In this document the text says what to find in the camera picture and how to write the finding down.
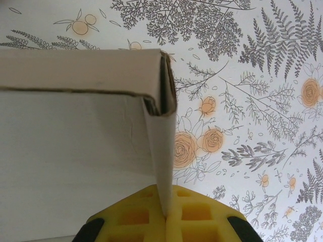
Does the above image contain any floral tablecloth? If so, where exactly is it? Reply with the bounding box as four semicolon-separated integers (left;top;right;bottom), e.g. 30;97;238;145
0;0;323;242

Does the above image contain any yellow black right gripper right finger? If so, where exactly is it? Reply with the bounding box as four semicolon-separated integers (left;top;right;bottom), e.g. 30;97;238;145
166;185;263;242

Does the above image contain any white paper box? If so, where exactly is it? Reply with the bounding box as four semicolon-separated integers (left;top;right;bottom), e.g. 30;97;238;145
0;47;179;242

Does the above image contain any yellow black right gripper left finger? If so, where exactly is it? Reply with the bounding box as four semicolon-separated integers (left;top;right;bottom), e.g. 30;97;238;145
75;184;169;242

